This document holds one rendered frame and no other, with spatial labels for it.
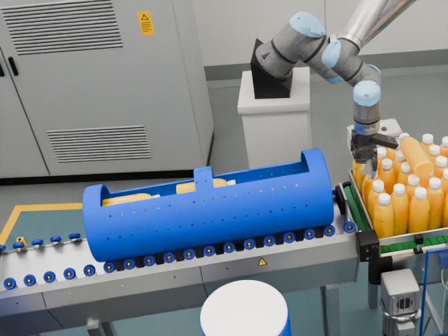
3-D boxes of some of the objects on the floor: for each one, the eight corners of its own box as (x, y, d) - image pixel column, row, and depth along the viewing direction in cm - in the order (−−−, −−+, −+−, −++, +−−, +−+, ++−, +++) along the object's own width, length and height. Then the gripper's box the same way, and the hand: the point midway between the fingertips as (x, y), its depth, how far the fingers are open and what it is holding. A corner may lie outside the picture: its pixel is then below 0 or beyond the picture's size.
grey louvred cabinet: (-56, 149, 500) (-147, -31, 412) (215, 135, 465) (180, -66, 377) (-89, 195, 458) (-198, 5, 370) (207, 182, 423) (164, -30, 335)
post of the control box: (367, 303, 328) (367, 146, 267) (375, 301, 328) (377, 145, 267) (370, 309, 325) (370, 152, 264) (377, 307, 325) (380, 150, 264)
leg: (322, 346, 312) (316, 256, 273) (334, 344, 312) (329, 253, 273) (325, 356, 307) (319, 265, 269) (337, 354, 307) (332, 263, 269)
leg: (329, 370, 301) (323, 280, 262) (341, 368, 301) (337, 278, 262) (331, 381, 296) (326, 291, 258) (343, 379, 296) (340, 289, 258)
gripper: (348, 122, 230) (349, 168, 243) (357, 141, 221) (357, 187, 234) (372, 118, 230) (372, 165, 243) (381, 136, 220) (381, 183, 234)
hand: (372, 172), depth 237 cm, fingers closed on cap, 4 cm apart
